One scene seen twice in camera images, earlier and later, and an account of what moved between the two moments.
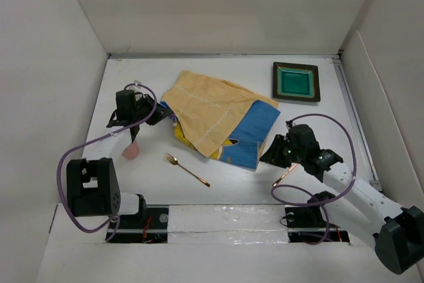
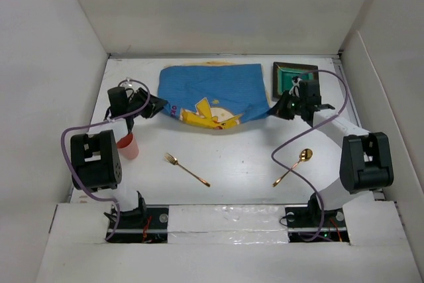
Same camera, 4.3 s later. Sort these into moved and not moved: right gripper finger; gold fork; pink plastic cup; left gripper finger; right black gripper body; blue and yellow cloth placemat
Moved: right black gripper body; right gripper finger; blue and yellow cloth placemat; left gripper finger
Not moved: pink plastic cup; gold fork
